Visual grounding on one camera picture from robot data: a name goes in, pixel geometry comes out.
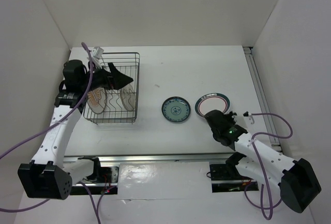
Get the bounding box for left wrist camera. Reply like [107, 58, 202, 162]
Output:
[88, 47, 104, 69]

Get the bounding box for clear glass plate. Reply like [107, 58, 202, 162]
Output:
[119, 84, 136, 112]

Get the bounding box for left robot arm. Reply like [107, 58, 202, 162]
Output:
[18, 59, 133, 200]

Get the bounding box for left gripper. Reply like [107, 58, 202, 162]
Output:
[80, 62, 132, 93]

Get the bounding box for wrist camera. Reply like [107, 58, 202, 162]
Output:
[88, 47, 104, 69]
[232, 111, 255, 127]

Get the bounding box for orange sunburst plate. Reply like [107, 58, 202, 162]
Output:
[87, 88, 107, 114]

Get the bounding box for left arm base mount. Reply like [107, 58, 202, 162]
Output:
[69, 156, 119, 195]

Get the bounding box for grey wire dish rack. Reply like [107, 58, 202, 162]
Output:
[83, 52, 140, 124]

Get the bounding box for white plate teal red rim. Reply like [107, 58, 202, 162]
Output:
[194, 93, 231, 117]

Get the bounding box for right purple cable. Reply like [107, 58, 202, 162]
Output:
[243, 112, 293, 221]

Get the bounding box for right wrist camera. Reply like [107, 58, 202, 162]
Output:
[232, 111, 255, 127]

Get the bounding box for aluminium rail frame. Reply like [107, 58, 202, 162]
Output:
[65, 46, 271, 156]

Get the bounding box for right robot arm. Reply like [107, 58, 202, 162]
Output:
[204, 110, 322, 213]

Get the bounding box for blue floral plate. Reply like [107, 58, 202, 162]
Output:
[161, 96, 191, 124]

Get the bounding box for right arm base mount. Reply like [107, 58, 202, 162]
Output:
[206, 162, 259, 193]

